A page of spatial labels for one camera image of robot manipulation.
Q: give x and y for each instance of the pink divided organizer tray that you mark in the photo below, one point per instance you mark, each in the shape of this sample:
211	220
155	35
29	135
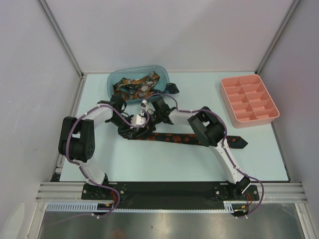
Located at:
248	101

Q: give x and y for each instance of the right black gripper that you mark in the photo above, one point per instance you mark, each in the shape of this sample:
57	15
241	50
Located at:
150	129

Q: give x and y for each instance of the black tie orange flowers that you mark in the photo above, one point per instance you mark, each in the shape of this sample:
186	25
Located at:
235	142

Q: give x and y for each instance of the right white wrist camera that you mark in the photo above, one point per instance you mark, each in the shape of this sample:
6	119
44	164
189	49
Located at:
144	105

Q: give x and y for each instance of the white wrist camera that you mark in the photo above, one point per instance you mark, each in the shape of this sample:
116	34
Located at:
140	120
144	105

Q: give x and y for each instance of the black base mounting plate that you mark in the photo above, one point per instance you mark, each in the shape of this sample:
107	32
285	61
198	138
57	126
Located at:
170	195

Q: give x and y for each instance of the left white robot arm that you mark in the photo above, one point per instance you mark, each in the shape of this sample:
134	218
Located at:
77	137

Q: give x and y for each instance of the brown grey floral tie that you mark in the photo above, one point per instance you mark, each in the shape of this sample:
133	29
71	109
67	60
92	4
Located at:
151	80

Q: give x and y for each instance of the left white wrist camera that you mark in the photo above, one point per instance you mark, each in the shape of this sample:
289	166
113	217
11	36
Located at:
140	120

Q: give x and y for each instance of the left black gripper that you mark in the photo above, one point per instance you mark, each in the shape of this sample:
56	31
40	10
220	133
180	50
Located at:
126	132

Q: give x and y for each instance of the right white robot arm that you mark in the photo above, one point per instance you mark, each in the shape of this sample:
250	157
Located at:
209	130

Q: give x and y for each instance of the aluminium frame rail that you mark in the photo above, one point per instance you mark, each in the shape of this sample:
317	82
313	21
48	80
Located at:
275	192

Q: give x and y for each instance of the dark navy patterned tie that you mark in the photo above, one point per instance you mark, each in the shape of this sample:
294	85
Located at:
170	88

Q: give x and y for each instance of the blue plastic tub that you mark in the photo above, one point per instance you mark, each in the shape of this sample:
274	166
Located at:
137	73

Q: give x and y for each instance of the white slotted cable duct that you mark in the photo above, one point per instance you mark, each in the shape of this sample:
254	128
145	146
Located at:
88	207

